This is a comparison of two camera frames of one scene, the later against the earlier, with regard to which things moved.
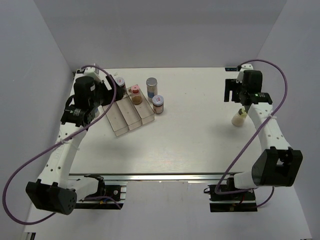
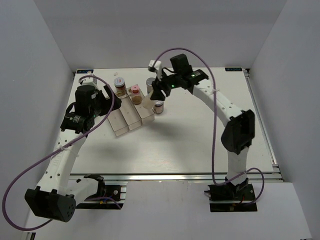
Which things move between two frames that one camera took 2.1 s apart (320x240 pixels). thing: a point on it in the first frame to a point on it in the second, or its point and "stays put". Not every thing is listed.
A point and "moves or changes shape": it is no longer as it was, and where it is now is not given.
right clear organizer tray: x=143 y=109 stays put
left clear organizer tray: x=116 y=119 stays put
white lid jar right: x=158 y=101 stays put
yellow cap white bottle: x=239 y=118 moves or changes shape
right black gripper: x=231 y=85 to x=158 y=86
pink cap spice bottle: x=136 y=97 stays put
